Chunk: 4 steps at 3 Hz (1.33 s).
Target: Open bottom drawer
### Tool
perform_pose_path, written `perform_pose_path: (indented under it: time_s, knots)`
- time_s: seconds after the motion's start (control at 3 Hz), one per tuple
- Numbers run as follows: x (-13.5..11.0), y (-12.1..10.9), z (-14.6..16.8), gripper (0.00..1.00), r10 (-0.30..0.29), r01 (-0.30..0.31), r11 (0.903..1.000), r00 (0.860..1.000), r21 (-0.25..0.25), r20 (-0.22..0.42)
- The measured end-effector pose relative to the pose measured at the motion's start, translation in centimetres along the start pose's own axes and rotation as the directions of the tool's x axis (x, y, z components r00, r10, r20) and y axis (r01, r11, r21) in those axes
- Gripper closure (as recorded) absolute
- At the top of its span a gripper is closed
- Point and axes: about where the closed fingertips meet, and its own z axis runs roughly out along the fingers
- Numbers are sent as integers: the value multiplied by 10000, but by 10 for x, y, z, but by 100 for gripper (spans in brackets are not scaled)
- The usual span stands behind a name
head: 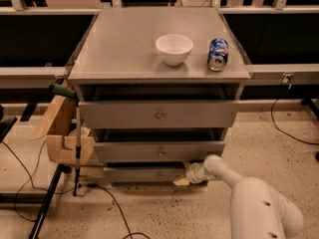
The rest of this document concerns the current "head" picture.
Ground black metal stand leg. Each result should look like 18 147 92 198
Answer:
28 164 65 239

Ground grey bottom drawer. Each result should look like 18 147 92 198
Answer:
104 166 185 183

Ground grey middle drawer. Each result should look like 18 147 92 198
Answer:
94 141 224 162

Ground grey drawer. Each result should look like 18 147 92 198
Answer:
104 166 185 183
94 141 224 162
79 101 239 128

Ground black floor cable centre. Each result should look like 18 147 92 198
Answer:
78 182 152 239

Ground white bowl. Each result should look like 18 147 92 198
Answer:
156 34 193 66

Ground green-handled metal pole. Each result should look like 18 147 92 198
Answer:
50 84 81 196

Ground black floor cable right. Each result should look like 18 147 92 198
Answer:
269 99 319 146

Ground open cardboard box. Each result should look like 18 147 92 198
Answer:
28 80 101 166

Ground black floor cable left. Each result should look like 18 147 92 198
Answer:
0 138 76 223

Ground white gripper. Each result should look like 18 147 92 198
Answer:
173 161 213 186

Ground grey top drawer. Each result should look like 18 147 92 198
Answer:
79 101 239 128

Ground grey three-drawer cabinet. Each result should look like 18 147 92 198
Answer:
69 7 250 168

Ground black floor cable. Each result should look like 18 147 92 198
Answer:
0 138 76 223
269 99 319 146
78 182 152 239

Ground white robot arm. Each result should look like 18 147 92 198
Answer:
173 154 304 239

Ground blue soda can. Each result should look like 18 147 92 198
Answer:
207 38 228 72

